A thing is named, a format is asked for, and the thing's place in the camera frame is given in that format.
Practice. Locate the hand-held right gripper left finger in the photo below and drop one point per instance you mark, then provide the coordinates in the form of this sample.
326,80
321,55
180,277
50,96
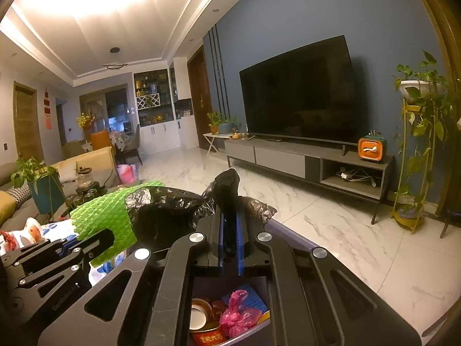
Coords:
222,239

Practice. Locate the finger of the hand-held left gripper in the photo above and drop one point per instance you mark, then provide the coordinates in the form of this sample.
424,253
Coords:
36,252
97,245

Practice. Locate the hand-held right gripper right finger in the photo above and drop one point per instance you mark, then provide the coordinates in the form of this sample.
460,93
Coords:
239,248

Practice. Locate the green foam net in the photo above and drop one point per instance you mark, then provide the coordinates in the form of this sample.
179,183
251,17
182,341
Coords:
101,209

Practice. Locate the grey trash bin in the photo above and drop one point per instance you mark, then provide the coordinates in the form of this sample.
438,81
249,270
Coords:
260,284

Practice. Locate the blue foam net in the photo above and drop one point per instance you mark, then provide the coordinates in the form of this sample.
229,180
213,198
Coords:
258,297

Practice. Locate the black plastic bag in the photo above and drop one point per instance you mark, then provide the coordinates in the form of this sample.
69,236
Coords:
162,220

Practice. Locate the pink plastic bag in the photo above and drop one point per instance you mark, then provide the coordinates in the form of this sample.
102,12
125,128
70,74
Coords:
234,317

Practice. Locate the red printed can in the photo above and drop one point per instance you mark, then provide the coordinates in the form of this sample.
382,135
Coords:
209,337

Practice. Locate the grey sofa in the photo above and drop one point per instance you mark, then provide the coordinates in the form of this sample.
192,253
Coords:
25,209

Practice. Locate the tea tray with glasses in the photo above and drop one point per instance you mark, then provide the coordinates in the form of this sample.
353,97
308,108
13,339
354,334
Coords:
83,197

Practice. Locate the yellow cushion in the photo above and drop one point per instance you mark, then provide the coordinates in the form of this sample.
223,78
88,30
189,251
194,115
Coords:
6,205

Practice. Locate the striped pillow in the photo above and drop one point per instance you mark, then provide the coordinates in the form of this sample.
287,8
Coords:
19,194

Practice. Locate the plant in teal planter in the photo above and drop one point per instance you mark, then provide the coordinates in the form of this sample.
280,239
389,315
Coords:
45,191

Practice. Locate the red snack wrapper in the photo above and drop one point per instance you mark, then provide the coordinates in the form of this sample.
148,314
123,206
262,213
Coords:
218,309

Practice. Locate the glass jar with lid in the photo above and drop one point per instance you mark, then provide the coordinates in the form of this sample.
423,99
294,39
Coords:
84,178

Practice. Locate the yellow plastic piece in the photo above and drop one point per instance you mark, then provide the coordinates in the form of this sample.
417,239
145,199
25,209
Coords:
264,318

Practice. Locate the pink gift bag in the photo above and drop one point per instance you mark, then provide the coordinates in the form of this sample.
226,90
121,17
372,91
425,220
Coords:
126,174

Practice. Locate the yellow sofa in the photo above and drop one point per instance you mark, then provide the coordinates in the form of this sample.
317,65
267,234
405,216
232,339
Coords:
90,160

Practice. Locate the grey tv cabinet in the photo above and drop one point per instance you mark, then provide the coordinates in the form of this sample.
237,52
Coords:
277,160

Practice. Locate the green dining chair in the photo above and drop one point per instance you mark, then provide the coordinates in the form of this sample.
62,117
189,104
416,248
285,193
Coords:
74,149

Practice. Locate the white folding side table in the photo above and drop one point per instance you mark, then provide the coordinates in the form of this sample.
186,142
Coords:
212,137

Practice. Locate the small orange ornament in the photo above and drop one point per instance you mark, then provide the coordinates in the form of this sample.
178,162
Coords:
236,136

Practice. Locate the orange dining chair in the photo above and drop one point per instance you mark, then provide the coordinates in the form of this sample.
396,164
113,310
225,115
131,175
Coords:
100,140

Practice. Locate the grey dining chair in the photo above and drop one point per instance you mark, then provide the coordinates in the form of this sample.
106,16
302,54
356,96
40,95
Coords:
131,144

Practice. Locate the dining table with printed cloth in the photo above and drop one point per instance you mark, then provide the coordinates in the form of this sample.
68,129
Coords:
115,138

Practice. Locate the plant in blue pot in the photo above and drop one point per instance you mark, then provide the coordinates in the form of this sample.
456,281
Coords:
227,128

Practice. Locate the plant in orange pot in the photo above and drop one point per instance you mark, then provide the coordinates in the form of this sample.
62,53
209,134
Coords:
214,128

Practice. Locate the white display cabinet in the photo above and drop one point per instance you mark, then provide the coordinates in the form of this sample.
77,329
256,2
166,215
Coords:
162,135

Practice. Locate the yellow flower bouquet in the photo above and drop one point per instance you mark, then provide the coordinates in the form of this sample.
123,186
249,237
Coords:
84,120

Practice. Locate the wooden room door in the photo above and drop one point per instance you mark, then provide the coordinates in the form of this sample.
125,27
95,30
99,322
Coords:
27,122

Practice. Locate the glass sliding door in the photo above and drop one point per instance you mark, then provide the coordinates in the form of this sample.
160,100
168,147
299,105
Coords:
115,108

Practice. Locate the dark brown door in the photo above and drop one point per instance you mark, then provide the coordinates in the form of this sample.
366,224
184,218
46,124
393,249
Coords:
200,97

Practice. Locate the large black television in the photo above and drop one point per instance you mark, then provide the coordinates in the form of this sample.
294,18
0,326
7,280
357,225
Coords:
295,93

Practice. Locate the orange retro box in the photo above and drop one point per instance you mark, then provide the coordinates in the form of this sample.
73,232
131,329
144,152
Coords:
371,150

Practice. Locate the ceiling lamp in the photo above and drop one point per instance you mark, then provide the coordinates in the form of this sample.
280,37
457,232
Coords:
115,66

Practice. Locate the yellow metal plant stand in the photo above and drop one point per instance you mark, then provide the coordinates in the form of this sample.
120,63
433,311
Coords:
405,144

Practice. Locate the pothos plant in white pot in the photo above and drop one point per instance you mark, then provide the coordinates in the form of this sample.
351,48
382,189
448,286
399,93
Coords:
414,88

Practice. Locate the red wall decorations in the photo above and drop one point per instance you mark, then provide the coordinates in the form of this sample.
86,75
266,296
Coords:
47,108

